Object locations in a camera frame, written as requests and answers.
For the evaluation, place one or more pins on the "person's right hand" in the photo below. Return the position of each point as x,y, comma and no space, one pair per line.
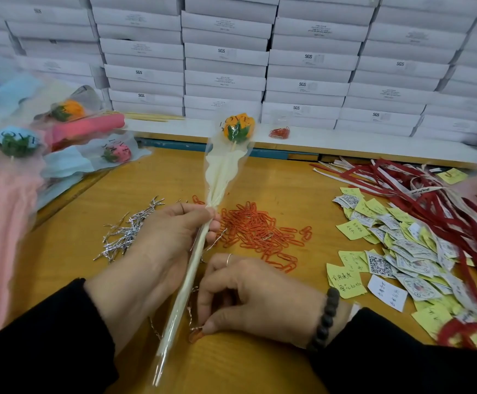
263,303

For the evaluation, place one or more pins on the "person's left forearm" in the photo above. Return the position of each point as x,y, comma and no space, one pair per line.
46,344

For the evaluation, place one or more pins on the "pile of red ribbons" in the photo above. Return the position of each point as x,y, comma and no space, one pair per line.
435,201

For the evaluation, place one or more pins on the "pile of orange paper clips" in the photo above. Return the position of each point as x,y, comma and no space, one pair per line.
259,229

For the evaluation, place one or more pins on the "wooden sticks bundle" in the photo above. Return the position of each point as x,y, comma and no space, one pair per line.
152,117

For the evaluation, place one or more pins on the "person's right forearm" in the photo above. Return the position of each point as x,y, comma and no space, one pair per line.
411,357

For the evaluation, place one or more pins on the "orange rose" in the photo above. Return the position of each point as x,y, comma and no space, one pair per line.
222,164

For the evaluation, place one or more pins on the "pile of yellow white tags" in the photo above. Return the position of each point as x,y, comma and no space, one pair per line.
394,258

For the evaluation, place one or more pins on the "person's left hand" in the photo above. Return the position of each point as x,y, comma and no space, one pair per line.
160,258

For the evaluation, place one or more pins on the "pile of silver twist ties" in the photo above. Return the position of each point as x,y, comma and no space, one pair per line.
128,234

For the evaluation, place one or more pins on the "small bag of red clips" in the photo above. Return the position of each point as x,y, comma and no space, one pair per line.
280,133

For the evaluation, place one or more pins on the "wall of stacked white boxes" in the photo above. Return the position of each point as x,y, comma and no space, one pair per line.
222,57

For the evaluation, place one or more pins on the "pile of flowers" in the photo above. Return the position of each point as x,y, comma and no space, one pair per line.
5,225

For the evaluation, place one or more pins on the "long white board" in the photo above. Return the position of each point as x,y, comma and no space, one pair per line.
370,142

